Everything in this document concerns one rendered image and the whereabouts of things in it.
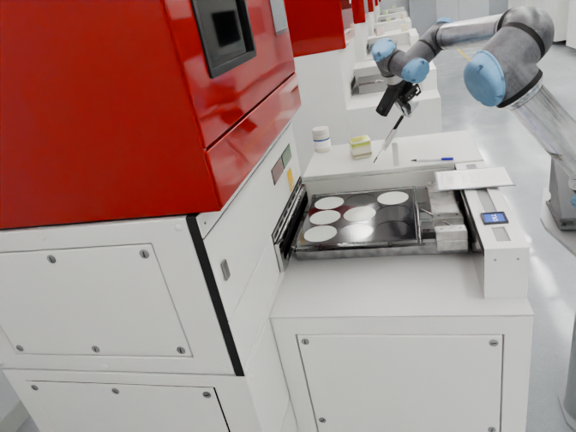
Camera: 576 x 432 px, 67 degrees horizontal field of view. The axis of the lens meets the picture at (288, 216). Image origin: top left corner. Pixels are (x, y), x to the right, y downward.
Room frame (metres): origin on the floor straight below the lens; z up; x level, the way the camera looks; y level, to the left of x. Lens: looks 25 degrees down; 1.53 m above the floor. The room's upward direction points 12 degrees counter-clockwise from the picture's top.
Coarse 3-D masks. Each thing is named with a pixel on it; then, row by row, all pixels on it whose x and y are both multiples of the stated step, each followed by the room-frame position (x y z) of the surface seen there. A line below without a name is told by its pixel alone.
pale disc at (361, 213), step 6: (348, 210) 1.29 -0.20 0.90; (354, 210) 1.28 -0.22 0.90; (360, 210) 1.27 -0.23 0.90; (366, 210) 1.26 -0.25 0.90; (372, 210) 1.25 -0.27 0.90; (348, 216) 1.25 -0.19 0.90; (354, 216) 1.24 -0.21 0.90; (360, 216) 1.23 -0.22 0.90; (366, 216) 1.22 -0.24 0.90; (372, 216) 1.21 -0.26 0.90
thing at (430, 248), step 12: (300, 252) 1.17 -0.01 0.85; (312, 252) 1.16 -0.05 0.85; (324, 252) 1.15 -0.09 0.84; (336, 252) 1.14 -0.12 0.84; (348, 252) 1.13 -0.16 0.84; (360, 252) 1.12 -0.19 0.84; (372, 252) 1.11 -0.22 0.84; (384, 252) 1.10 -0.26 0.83; (396, 252) 1.09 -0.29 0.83; (408, 252) 1.08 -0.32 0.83; (420, 252) 1.07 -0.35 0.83; (432, 252) 1.06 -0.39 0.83; (444, 252) 1.05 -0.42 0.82; (456, 252) 1.04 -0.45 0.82
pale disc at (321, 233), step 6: (312, 228) 1.22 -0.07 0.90; (318, 228) 1.21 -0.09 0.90; (324, 228) 1.20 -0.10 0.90; (330, 228) 1.19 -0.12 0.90; (306, 234) 1.19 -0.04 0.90; (312, 234) 1.18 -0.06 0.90; (318, 234) 1.17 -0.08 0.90; (324, 234) 1.16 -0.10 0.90; (330, 234) 1.16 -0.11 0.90; (312, 240) 1.14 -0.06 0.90; (318, 240) 1.13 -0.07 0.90; (324, 240) 1.13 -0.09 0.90
